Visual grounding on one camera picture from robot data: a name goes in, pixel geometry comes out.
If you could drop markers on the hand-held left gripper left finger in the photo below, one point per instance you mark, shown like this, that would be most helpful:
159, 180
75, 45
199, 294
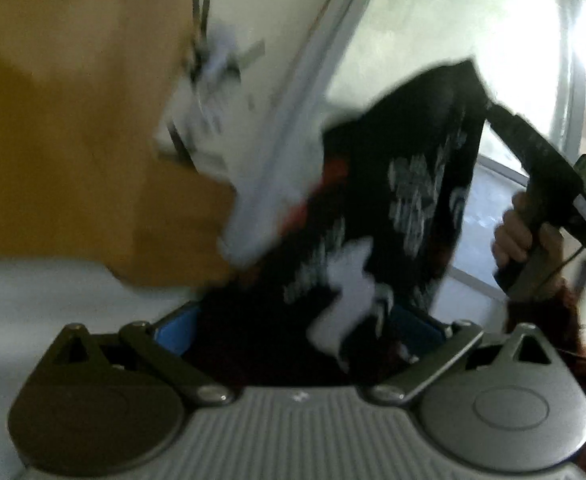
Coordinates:
175, 332

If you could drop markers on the white garment on wall hanger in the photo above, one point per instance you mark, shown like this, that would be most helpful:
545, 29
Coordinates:
213, 85

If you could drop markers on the person's right forearm red sleeve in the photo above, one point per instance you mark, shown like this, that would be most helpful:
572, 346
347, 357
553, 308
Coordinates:
570, 320

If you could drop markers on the wooden headboard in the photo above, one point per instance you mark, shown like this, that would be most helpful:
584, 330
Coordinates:
73, 110

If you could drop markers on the person's right hand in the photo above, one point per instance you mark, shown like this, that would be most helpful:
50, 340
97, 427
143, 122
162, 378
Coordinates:
510, 240

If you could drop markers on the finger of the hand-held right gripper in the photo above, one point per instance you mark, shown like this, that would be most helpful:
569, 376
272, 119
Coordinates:
500, 116

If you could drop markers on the black reindeer print pants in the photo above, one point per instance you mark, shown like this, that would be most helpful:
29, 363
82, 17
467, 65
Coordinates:
398, 185

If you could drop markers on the grey frame glass door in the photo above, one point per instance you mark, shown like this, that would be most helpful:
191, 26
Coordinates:
423, 20

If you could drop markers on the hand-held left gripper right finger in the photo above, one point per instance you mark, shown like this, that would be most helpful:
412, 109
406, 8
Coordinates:
418, 327

